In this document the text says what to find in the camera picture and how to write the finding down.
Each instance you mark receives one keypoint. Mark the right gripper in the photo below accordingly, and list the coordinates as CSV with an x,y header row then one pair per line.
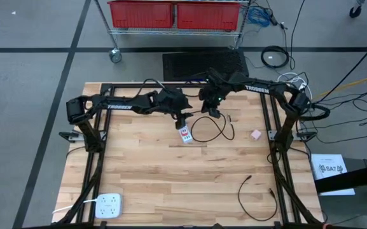
x,y
215,93

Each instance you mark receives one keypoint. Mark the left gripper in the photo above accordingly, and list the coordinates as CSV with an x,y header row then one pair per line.
x,y
170,101

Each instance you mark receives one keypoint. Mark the red USB charger cube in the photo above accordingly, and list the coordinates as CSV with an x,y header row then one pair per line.
x,y
183,133

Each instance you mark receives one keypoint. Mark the white power strip with USB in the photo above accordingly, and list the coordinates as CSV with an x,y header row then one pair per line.
x,y
188,139

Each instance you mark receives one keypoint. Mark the pink USB charger cube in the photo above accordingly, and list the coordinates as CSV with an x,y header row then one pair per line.
x,y
256,134

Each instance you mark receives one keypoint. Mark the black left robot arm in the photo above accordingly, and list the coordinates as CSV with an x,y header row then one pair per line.
x,y
119,106

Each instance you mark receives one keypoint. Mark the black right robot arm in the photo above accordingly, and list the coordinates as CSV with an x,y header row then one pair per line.
x,y
266,90

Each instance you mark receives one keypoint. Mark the white floor power strip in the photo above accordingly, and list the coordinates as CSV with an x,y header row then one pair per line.
x,y
301,86

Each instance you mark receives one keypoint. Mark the red plastic bin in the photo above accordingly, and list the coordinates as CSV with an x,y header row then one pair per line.
x,y
208,16
142,14

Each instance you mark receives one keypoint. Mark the grey metal table clamp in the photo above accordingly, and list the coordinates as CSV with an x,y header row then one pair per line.
x,y
72,136
307,136

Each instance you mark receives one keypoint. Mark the white square outlet hub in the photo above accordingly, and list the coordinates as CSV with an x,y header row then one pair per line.
x,y
108,206

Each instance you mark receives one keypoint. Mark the white printed paper sheet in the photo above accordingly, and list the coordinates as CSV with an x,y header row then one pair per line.
x,y
329,171

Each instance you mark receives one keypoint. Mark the black side stand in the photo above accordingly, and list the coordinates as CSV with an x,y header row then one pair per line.
x,y
355,178

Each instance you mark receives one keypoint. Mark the black caster wheel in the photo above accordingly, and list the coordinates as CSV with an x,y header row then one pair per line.
x,y
355,12

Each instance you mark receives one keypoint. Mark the black aluminium table frame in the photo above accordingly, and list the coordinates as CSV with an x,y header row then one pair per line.
x,y
122,85

